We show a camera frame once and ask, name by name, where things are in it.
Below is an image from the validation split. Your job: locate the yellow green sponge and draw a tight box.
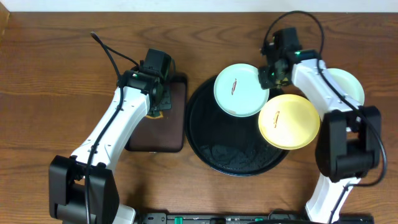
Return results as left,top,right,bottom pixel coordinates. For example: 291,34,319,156
146,111,164,119

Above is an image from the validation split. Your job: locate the mint green plate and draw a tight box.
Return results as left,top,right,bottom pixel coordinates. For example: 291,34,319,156
213,63,269,117
327,68,365,105

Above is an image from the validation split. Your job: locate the yellow plate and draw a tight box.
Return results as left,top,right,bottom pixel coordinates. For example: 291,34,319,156
258,94,320,150

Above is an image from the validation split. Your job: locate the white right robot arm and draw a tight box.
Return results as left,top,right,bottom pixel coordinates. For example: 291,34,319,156
259,28,386,223

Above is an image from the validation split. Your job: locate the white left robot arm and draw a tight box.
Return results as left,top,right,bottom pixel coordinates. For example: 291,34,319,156
49,49,175,223

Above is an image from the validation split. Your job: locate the rectangular black water tray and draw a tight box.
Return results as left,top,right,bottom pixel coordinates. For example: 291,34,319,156
125,73,187,152

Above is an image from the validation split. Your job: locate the round black tray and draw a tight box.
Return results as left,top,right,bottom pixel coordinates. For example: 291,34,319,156
185,77,289,176

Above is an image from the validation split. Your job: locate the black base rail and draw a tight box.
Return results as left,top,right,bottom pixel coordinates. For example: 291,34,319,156
136,212,374,224

